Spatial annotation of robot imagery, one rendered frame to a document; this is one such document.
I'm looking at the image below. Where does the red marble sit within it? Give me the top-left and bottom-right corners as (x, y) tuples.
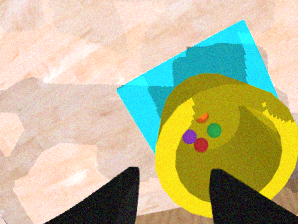
(194, 137), (209, 153)

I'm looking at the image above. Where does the light wooden bar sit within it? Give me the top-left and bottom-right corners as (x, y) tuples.
(134, 177), (298, 224)

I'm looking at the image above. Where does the purple marble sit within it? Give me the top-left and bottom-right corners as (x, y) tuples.
(182, 129), (197, 144)

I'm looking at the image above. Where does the green marble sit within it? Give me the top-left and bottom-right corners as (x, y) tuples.
(208, 123), (221, 139)

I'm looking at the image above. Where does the yellow cup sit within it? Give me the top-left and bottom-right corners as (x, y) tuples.
(156, 73), (298, 218)

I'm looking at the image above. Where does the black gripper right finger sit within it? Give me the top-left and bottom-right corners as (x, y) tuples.
(209, 169), (298, 224)

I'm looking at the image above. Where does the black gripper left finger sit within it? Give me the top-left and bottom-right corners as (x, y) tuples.
(44, 167), (140, 224)

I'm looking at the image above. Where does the orange marble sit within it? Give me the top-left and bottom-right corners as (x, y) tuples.
(196, 112), (209, 123)

